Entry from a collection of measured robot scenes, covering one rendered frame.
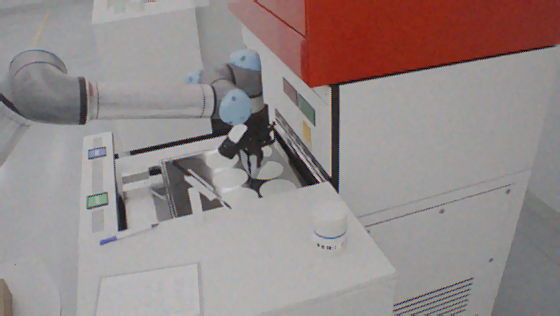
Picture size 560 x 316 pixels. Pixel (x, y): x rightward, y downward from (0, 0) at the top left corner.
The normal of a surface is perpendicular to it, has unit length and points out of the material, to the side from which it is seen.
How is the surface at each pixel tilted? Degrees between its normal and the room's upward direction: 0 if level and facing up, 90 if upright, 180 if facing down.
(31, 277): 0
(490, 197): 90
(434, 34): 90
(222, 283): 0
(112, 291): 0
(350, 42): 90
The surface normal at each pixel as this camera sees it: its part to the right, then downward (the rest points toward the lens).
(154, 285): -0.07, -0.84
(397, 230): 0.31, 0.49
